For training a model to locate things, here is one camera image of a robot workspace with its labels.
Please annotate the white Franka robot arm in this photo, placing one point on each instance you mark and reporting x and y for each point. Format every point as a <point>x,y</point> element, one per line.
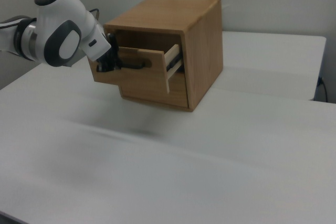
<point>52,30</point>

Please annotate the wooden drawer with slot grip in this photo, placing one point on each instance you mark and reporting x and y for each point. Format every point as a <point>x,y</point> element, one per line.
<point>157,95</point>

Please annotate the Franka gripper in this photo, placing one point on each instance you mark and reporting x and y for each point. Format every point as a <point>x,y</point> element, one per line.
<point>97,43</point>

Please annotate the wooden drawer with recessed grip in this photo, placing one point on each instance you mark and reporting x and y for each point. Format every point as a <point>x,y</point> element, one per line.
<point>147,77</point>

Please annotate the wooden two-drawer cabinet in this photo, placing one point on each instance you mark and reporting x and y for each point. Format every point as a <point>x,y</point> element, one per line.
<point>202,51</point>

